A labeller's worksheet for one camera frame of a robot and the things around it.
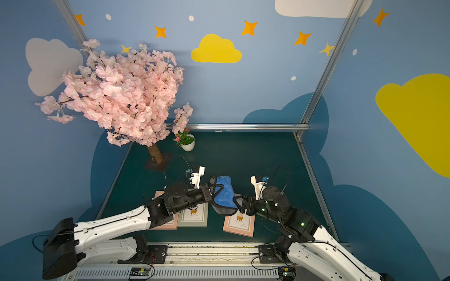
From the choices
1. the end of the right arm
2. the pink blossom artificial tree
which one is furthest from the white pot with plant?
the end of the right arm

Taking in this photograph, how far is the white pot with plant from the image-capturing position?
1037mm

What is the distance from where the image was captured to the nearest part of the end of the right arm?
60cm

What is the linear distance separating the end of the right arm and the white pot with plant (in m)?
0.57

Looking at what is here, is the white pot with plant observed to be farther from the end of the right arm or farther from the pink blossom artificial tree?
the end of the right arm
